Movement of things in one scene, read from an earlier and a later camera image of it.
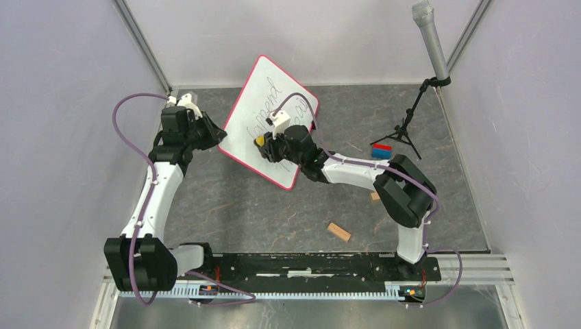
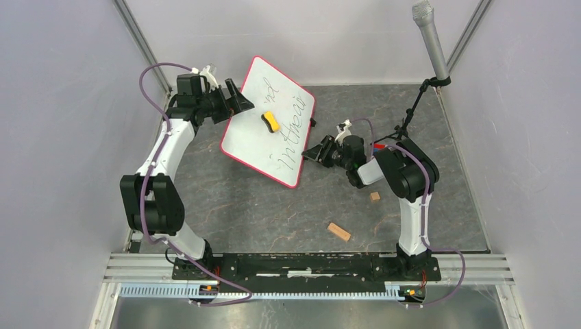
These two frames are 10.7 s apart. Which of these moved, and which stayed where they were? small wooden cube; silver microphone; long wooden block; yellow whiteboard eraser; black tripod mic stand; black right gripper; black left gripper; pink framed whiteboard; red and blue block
Moved: black right gripper; yellow whiteboard eraser; black left gripper
Stayed: silver microphone; small wooden cube; red and blue block; long wooden block; black tripod mic stand; pink framed whiteboard
